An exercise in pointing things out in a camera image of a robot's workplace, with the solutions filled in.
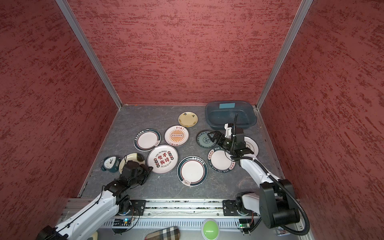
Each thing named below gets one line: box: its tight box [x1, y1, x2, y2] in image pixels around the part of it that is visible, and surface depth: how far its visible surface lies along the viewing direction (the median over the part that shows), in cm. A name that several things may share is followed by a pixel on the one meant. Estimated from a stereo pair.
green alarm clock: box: [100, 156, 121, 173], surface depth 87 cm
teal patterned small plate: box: [196, 129, 216, 149], surface depth 102 cm
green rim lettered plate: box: [207, 147, 236, 174], surface depth 94 cm
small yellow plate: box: [177, 111, 199, 128], surface depth 113 cm
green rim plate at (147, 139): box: [133, 128, 162, 152], surface depth 102 cm
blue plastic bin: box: [205, 100, 258, 130], surface depth 119 cm
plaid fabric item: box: [144, 226, 181, 240], surface depth 66 cm
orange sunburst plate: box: [164, 125, 190, 148], surface depth 105 cm
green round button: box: [201, 218, 220, 240], surface depth 69 cm
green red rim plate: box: [176, 155, 209, 187], surface depth 87 cm
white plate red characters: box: [147, 144, 179, 174], surface depth 93 cm
